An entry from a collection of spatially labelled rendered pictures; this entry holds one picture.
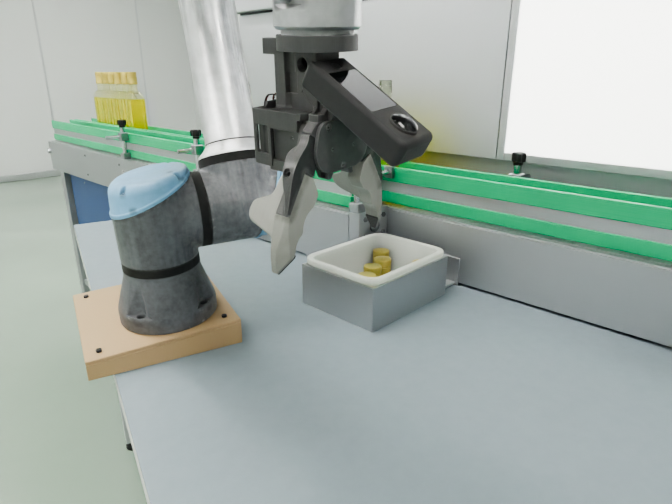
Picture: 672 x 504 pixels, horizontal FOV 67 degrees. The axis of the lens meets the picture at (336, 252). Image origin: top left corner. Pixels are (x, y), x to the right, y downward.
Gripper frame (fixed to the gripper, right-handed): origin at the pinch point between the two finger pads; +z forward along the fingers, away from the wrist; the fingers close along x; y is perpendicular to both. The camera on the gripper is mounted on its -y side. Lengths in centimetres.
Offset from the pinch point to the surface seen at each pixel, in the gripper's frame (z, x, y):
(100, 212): 51, -52, 169
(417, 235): 21, -52, 21
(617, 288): 18, -49, -18
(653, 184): 7, -71, -16
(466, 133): 2, -71, 22
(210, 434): 23.8, 9.9, 11.2
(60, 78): 43, -233, 616
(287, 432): 23.8, 3.7, 4.5
